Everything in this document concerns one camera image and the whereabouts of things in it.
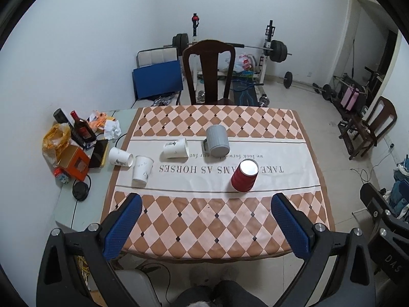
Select blue board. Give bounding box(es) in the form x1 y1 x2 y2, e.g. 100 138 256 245
132 60 184 101

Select brown wooden chair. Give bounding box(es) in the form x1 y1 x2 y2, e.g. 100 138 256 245
348 96 398 161

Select liquor bottle red cap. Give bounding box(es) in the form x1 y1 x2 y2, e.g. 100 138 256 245
70 110 97 143

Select crumpled white tissue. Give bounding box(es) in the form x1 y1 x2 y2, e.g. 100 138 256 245
103 121 123 140

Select pink bag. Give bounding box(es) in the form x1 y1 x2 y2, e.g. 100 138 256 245
340 86 359 111

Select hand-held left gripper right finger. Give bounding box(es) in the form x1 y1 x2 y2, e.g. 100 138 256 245
271 193 377 307

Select white mug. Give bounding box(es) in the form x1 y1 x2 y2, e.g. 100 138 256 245
163 137 190 159

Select black cylinder box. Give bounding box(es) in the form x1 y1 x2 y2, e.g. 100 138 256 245
53 108 72 126

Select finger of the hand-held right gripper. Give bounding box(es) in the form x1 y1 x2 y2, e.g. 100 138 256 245
360 183 397 223

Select orange box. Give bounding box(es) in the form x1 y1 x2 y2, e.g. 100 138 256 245
57 145 91 182

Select white paper cup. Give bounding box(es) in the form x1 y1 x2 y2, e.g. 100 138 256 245
109 147 134 168
132 155 154 185

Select small barbell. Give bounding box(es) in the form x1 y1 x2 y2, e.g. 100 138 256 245
284 71 337 100

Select yellow plastic bag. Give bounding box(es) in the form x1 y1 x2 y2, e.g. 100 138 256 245
42 123 72 167

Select red plastic cup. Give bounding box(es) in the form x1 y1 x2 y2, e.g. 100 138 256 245
231 159 259 193

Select checkered tablecloth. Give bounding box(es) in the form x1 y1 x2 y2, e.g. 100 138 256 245
103 105 335 264

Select black round disc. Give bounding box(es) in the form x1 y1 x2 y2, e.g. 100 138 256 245
72 182 90 202

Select pile of clothes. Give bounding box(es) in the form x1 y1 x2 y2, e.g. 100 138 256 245
384 154 409 225

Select small red box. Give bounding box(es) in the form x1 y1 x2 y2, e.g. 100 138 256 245
53 168 71 185

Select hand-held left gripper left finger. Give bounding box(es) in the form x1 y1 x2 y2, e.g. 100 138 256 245
36 193 143 307

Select black phone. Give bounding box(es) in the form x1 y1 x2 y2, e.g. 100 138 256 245
88 139 109 169

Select white weight rack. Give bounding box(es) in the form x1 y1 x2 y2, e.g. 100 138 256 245
256 20 279 84

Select grey ribbed cup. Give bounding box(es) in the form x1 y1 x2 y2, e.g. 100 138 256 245
203 125 231 158

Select orange wrappers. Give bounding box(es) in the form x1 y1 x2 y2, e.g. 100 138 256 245
87 110 116 132

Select dark wooden chair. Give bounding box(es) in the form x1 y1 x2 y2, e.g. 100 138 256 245
182 40 236 105

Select barbell with black plates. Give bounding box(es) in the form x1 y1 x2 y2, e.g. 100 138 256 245
173 34 293 63

